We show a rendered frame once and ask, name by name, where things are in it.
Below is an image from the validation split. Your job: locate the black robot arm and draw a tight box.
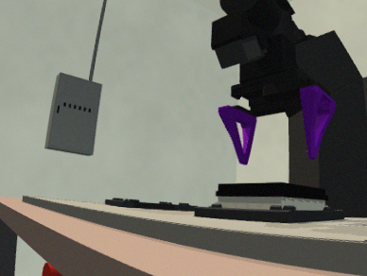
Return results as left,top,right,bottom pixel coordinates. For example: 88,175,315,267
211,0,316,83

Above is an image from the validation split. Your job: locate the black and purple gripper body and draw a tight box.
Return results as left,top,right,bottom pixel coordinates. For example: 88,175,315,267
231,68,331,117

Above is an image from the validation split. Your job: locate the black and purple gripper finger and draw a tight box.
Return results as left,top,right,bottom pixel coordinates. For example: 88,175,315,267
218,105,256,165
300,86,336,160

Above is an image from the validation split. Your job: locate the beige perforated base plate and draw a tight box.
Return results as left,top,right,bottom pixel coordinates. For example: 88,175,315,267
22,196,367,276

